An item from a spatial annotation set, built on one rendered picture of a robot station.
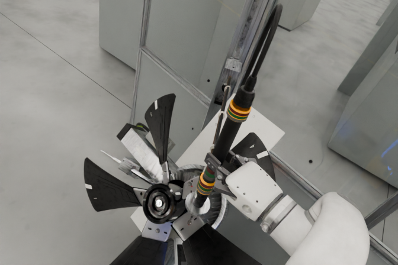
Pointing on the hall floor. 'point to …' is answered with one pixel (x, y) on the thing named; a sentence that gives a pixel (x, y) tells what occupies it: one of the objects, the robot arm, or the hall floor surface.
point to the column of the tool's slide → (242, 31)
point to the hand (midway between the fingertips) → (219, 157)
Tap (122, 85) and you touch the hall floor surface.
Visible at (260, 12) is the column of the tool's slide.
